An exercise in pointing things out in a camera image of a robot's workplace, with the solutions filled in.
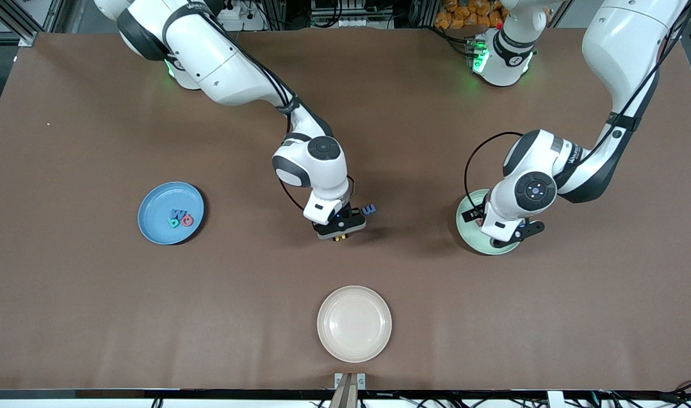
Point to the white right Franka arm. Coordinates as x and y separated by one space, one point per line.
209 56

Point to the white power strip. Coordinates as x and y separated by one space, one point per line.
354 22
240 11

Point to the orange toy pile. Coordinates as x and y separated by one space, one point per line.
464 14

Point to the green round plate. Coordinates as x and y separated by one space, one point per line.
469 235

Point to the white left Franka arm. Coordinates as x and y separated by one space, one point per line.
623 45

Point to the beige round plate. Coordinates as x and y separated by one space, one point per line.
354 324

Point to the metal mounting bracket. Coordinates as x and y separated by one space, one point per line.
350 391

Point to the blue lowercase letter m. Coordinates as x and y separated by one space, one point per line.
370 209

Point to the brown table cover mat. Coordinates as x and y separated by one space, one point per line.
96 311

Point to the blue round plate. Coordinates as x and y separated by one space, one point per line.
155 212

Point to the aluminium frame profile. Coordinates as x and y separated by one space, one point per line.
25 37

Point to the blue uppercase letter M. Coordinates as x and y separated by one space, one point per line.
178 213

